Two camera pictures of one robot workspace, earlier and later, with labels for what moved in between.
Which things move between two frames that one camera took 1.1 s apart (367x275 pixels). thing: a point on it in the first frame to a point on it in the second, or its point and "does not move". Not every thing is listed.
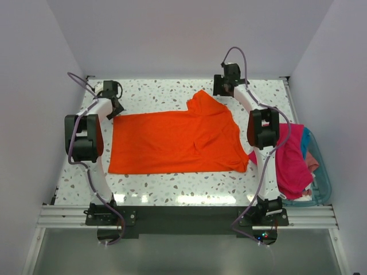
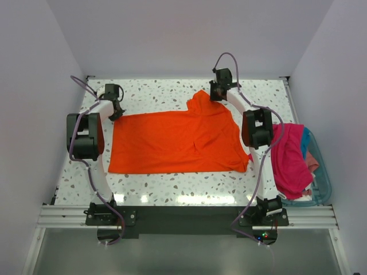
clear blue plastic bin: x=321 y=188 does not move
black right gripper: x=217 y=89 to x=212 y=97
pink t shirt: x=293 y=173 does not move
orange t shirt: x=204 y=138 does not move
